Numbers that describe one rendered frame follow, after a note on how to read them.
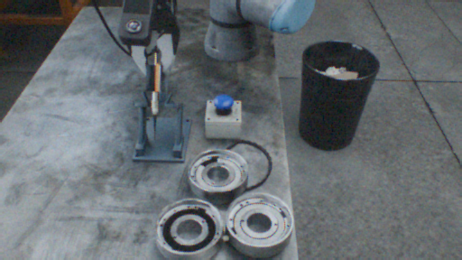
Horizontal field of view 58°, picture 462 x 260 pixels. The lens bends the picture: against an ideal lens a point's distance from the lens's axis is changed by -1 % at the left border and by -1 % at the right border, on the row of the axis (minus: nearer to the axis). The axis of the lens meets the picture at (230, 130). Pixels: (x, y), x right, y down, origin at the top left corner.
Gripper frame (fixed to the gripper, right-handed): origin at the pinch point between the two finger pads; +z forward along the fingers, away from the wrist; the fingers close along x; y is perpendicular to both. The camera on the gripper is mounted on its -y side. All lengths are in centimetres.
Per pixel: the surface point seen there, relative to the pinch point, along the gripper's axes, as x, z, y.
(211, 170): -10.6, 13.4, -10.7
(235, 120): -14.4, 11.0, 0.9
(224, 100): -12.1, 8.1, 3.3
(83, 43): 28.6, 15.5, 37.9
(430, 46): -141, 95, 194
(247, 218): -17.2, 12.8, -21.7
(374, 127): -84, 95, 105
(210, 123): -9.6, 11.5, 0.3
